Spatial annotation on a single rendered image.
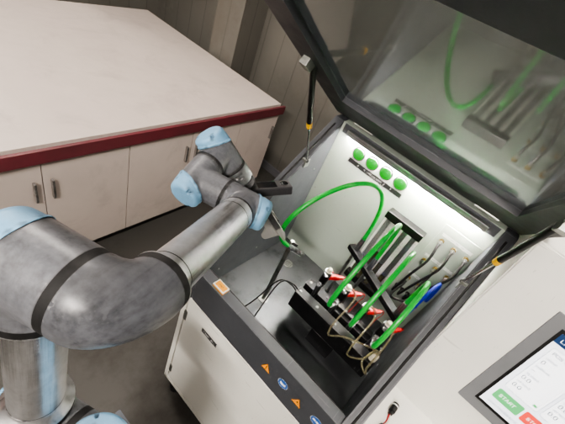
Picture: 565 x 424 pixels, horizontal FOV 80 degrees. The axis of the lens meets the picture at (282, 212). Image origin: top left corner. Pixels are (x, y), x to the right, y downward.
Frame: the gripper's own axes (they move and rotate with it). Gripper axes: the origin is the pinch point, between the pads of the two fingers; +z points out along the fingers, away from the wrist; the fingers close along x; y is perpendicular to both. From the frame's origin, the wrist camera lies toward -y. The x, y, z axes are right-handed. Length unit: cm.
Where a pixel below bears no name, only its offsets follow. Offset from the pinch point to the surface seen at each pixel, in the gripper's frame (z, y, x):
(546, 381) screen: 44, -38, 50
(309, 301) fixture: 32.4, 5.4, 1.5
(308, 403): 38, 19, 29
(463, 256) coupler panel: 38, -46, 12
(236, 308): 17.3, 26.0, 1.6
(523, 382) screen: 45, -34, 47
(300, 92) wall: 44, -62, -211
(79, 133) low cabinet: -35, 65, -101
